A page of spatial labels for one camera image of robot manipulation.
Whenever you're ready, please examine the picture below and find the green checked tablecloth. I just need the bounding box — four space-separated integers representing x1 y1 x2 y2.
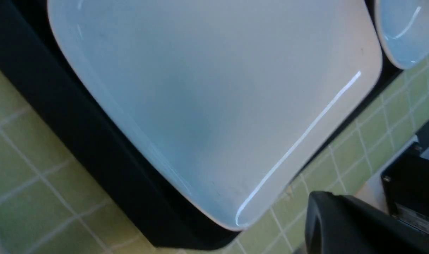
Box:
0 56 429 254

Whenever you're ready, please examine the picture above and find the white bowl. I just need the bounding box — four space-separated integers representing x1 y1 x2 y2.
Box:
374 0 429 70

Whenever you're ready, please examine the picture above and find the white rectangular rice plate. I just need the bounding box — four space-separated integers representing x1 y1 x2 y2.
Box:
47 0 382 231

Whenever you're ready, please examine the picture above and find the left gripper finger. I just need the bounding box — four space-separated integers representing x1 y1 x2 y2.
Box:
305 191 429 254

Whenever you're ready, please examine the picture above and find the black serving tray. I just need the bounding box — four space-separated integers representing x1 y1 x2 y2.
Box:
0 0 402 250

